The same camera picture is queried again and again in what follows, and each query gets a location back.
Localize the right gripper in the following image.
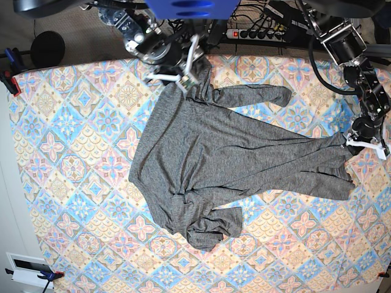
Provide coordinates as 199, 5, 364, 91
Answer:
144, 34, 204, 93

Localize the patterned colourful tablecloth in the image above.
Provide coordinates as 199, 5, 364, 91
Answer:
8, 59, 390, 292

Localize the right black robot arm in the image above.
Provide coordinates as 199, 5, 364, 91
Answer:
86, 1, 206, 94

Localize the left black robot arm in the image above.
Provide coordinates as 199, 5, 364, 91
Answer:
298, 1, 390, 160

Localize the black round stool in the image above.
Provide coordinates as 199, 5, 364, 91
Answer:
30, 31, 65, 69

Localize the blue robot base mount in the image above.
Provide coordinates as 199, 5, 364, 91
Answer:
145, 0, 239, 20

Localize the grey t-shirt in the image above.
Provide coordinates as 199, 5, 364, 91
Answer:
128, 58, 354, 251

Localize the orange blue corner clamp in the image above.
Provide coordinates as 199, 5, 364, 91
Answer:
5, 269, 65, 292

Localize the white wall outlet box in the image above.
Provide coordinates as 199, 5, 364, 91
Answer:
6, 252, 51, 289

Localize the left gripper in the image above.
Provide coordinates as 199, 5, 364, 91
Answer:
343, 116, 390, 161

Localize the black power strip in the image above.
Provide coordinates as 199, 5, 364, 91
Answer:
225, 29, 286, 43

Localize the red blue table clamp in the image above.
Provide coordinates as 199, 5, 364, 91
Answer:
1, 48, 26, 96

